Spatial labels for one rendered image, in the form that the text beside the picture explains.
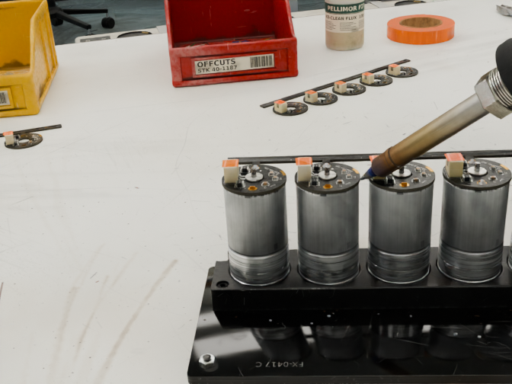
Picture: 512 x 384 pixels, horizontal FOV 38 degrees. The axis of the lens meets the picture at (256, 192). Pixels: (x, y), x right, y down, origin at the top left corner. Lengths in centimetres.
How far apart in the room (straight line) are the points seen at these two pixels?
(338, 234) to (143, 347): 9
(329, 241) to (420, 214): 4
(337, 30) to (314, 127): 17
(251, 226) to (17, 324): 11
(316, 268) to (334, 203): 3
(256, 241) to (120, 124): 26
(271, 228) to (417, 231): 5
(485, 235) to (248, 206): 9
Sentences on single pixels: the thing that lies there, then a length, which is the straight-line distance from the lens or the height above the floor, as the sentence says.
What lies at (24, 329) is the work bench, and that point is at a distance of 33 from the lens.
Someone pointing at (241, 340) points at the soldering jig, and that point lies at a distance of 29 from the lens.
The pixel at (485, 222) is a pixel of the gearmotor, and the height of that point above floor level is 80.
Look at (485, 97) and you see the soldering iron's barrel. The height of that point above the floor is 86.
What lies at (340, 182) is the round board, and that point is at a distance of 28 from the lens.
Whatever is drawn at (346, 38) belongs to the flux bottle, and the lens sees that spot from 65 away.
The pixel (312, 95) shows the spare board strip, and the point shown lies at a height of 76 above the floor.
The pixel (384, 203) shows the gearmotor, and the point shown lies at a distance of 28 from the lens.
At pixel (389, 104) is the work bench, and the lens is 53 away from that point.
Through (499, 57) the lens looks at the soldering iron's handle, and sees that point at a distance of 24.
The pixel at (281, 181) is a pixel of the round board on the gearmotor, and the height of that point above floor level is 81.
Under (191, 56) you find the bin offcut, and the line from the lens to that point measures 58.
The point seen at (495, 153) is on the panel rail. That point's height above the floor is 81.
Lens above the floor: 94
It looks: 27 degrees down
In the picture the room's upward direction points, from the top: 4 degrees counter-clockwise
